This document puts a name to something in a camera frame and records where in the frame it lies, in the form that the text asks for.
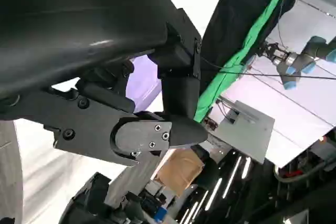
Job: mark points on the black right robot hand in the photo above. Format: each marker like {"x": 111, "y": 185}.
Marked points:
{"x": 86, "y": 203}

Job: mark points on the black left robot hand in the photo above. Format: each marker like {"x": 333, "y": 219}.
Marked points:
{"x": 78, "y": 24}

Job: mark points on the lilac plate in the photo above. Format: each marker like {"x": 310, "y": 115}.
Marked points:
{"x": 144, "y": 82}

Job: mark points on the brown cardboard box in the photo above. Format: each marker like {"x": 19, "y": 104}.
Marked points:
{"x": 181, "y": 169}

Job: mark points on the green cloth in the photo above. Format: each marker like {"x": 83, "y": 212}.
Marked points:
{"x": 210, "y": 98}

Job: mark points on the black backdrop curtain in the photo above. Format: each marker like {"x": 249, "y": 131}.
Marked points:
{"x": 236, "y": 11}

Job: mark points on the grey metal plate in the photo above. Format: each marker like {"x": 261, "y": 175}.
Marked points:
{"x": 246, "y": 132}

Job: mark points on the glossy black panel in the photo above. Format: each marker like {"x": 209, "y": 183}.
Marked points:
{"x": 262, "y": 197}

